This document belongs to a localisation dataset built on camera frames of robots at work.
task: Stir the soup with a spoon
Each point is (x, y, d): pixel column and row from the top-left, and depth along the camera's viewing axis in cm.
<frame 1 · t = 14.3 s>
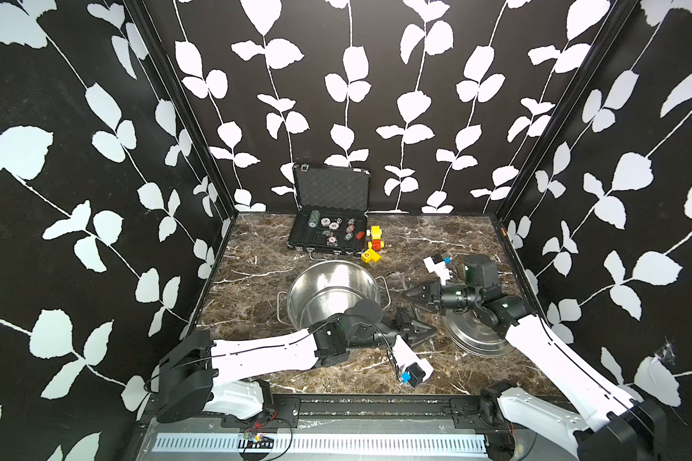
left hand: (433, 316, 63), fingers closed
right hand: (403, 293, 69), fingers closed
steel pot lid: (475, 339, 88), point 2 cm above the table
stainless steel pot: (324, 289, 95), point 5 cm above the table
black poker chip case: (333, 206, 120), point 5 cm above the table
yellow red toy car: (376, 243, 110), point 3 cm above the table
yellow number six block: (369, 255, 106), point 3 cm above the table

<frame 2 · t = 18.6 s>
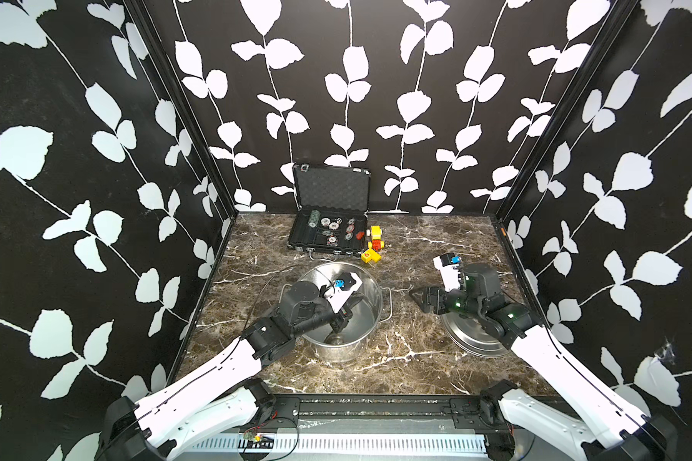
left hand: (361, 293, 70), fingers closed
right hand: (417, 286, 76), fingers open
the named things where they were.

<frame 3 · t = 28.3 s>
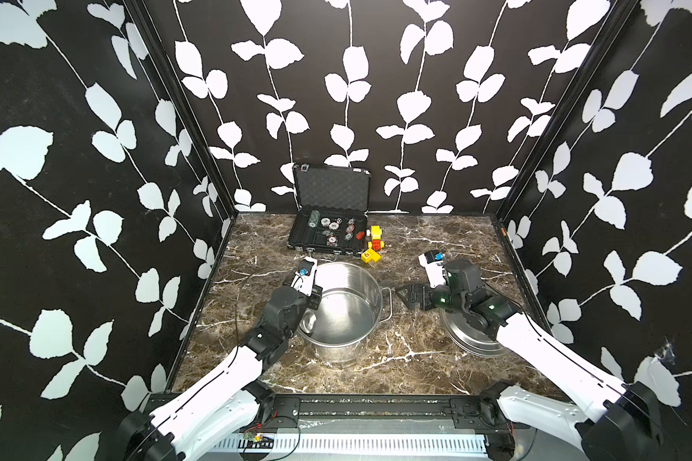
left hand: (316, 266, 78), fingers closed
right hand: (405, 284, 78), fingers open
the named things where they were.

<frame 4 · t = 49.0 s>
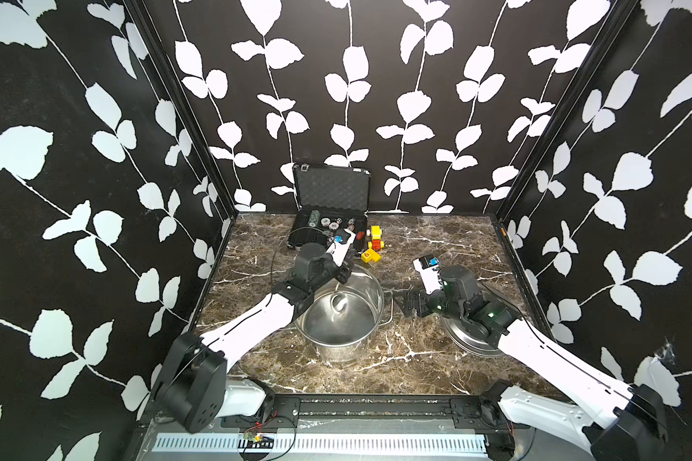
left hand: (355, 246, 80), fingers closed
right hand: (402, 287, 77), fingers open
the named things where they were.

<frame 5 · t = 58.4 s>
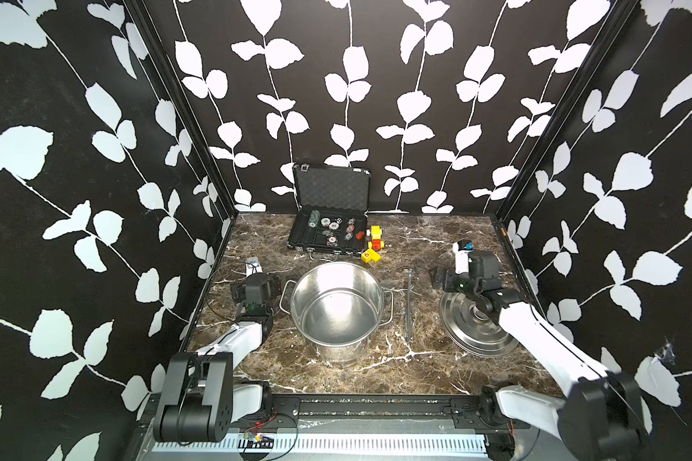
left hand: (255, 272, 89), fingers open
right hand: (441, 265, 86), fingers open
long metal spoon: (408, 272, 103), point 2 cm above the table
the other named things where they were.

